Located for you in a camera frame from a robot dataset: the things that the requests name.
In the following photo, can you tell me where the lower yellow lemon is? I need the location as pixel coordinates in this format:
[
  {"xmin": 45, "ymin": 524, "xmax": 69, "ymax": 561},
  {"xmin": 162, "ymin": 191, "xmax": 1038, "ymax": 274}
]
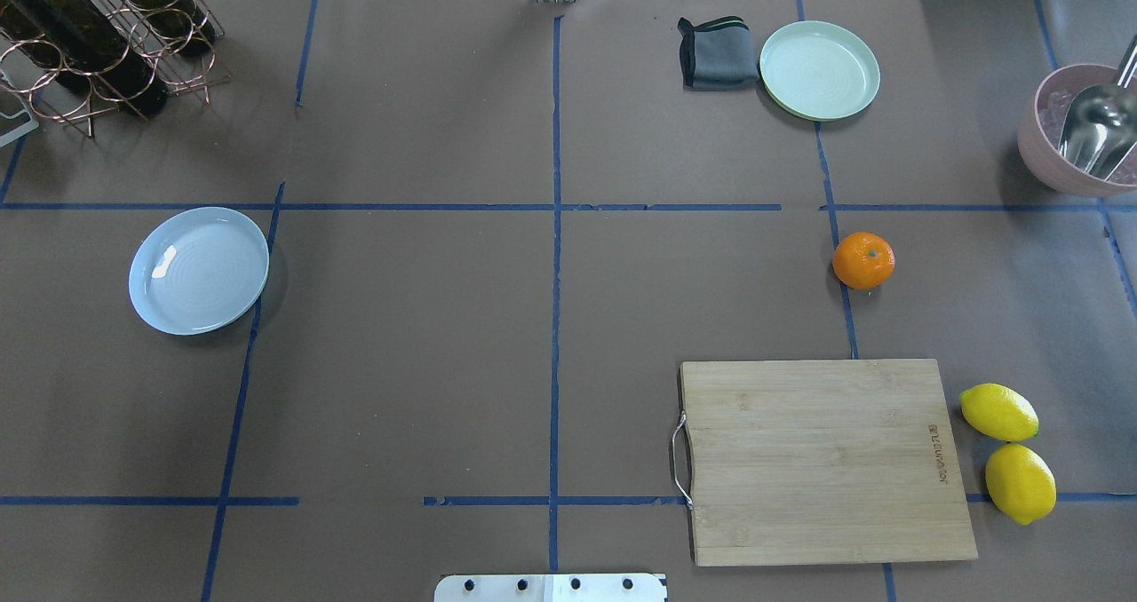
[{"xmin": 984, "ymin": 443, "xmax": 1057, "ymax": 526}]

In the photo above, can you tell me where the light blue plate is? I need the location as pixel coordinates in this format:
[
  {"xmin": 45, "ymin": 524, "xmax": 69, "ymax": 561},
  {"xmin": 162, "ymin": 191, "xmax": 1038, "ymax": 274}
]
[{"xmin": 127, "ymin": 207, "xmax": 271, "ymax": 336}]

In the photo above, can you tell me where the grey folded cloth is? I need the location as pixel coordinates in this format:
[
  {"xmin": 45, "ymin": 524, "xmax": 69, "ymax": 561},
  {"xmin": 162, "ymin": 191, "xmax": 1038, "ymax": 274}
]
[{"xmin": 677, "ymin": 16, "xmax": 760, "ymax": 91}]

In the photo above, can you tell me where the upper yellow lemon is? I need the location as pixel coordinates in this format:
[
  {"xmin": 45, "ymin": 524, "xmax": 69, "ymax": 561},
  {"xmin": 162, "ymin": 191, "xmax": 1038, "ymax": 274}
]
[{"xmin": 958, "ymin": 384, "xmax": 1040, "ymax": 443}]

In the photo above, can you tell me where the yellow lemon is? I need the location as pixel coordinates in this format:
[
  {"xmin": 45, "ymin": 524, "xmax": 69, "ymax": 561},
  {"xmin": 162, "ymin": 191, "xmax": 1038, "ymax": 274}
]
[
  {"xmin": 958, "ymin": 384, "xmax": 1040, "ymax": 443},
  {"xmin": 984, "ymin": 443, "xmax": 1057, "ymax": 526}
]

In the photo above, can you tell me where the copper wire bottle rack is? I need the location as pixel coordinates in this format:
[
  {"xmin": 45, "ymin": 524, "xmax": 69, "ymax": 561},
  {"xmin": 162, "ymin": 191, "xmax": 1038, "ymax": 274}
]
[{"xmin": 3, "ymin": 0, "xmax": 233, "ymax": 138}]

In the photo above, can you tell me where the metal ice scoop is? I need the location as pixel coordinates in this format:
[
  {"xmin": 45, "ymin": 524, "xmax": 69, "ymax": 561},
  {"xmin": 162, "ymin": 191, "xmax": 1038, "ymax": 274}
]
[{"xmin": 1057, "ymin": 38, "xmax": 1136, "ymax": 181}]

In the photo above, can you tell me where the pink bowl with ice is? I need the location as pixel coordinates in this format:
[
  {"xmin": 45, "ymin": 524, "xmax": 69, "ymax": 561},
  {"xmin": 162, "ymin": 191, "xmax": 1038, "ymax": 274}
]
[{"xmin": 1018, "ymin": 63, "xmax": 1134, "ymax": 198}]

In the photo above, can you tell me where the dark green wine bottle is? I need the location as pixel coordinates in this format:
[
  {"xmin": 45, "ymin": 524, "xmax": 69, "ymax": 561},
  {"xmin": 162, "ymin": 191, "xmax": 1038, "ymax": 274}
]
[{"xmin": 13, "ymin": 0, "xmax": 168, "ymax": 117}]

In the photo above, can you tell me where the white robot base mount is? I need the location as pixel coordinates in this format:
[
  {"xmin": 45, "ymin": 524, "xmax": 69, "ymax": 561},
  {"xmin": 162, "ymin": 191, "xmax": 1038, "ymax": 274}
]
[{"xmin": 433, "ymin": 571, "xmax": 669, "ymax": 601}]

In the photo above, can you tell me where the bamboo cutting board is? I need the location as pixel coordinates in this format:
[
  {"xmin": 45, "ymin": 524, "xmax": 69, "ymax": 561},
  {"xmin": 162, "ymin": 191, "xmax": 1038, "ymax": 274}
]
[{"xmin": 677, "ymin": 358, "xmax": 978, "ymax": 568}]

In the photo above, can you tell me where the orange fruit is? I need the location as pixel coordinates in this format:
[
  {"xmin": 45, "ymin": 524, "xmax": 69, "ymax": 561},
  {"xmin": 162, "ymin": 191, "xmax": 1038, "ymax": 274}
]
[{"xmin": 831, "ymin": 233, "xmax": 896, "ymax": 290}]

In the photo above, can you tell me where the light green plate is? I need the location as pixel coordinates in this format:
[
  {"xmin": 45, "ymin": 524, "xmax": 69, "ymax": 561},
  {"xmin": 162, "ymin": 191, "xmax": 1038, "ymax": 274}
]
[{"xmin": 760, "ymin": 20, "xmax": 881, "ymax": 122}]

